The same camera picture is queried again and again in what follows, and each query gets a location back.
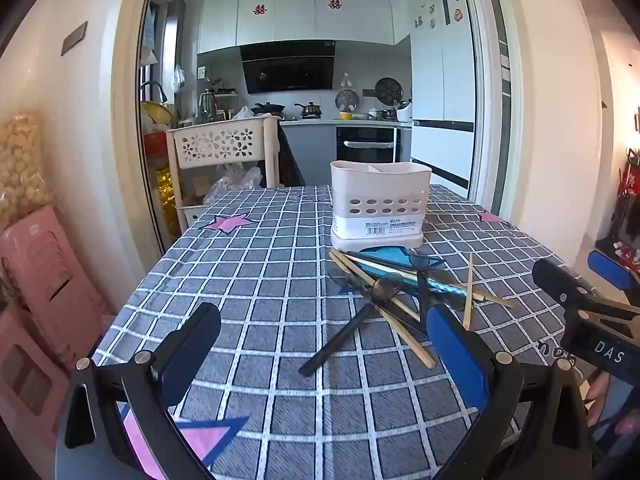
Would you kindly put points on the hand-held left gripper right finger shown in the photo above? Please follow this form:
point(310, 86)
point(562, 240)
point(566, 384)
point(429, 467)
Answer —
point(457, 360)

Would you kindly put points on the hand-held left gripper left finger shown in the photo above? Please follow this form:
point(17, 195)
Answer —
point(192, 352)

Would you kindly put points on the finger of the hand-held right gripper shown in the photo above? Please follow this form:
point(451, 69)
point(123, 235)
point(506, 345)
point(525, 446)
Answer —
point(557, 280)
point(607, 265)

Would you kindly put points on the wooden chopstick with blue band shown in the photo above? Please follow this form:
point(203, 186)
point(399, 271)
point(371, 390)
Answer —
point(387, 269)

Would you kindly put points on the white plastic utensil holder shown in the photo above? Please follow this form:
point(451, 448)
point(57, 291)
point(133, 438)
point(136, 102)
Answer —
point(380, 200)

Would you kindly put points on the person's right hand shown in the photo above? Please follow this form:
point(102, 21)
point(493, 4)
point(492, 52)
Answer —
point(597, 400)

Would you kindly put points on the red and black bag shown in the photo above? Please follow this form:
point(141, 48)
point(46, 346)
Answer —
point(625, 200)

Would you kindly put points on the grey checked tablecloth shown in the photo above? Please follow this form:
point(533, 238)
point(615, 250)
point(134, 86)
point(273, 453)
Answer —
point(280, 310)

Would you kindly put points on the gold foil package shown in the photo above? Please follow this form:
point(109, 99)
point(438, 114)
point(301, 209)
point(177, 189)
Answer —
point(166, 200)

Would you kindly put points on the pink plastic stool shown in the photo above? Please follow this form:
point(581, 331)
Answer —
point(27, 390)
point(47, 270)

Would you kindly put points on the clear plastic bag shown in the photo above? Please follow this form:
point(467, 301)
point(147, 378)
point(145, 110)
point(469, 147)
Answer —
point(235, 182)

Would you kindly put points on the red box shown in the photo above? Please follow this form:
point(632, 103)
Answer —
point(155, 146)

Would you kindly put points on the beige flower-cutout plastic trolley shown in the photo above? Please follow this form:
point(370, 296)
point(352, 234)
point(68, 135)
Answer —
point(220, 142)

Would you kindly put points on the white refrigerator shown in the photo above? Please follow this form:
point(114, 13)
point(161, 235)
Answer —
point(440, 85)

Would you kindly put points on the grey kitchen base cabinet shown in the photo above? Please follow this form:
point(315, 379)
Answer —
point(312, 155)

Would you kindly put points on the black built-in oven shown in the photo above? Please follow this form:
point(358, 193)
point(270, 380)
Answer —
point(366, 145)

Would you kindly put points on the yellow bowl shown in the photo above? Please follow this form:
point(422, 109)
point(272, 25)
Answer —
point(156, 111)

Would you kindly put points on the clear bag of pale nuts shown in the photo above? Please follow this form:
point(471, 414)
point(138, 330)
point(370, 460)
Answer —
point(22, 170)

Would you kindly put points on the round black pan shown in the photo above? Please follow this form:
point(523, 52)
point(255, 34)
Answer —
point(388, 91)

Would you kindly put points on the black wok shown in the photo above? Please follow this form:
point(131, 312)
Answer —
point(268, 108)

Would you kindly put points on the curved metal faucet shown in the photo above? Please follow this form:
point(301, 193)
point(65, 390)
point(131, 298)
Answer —
point(156, 87)

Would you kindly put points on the black range hood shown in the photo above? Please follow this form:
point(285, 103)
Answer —
point(287, 67)

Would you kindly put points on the grey wall switch plate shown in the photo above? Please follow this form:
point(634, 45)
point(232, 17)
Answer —
point(74, 38)

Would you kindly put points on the white wall cabinets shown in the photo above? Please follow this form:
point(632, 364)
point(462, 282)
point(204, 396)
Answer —
point(300, 15)

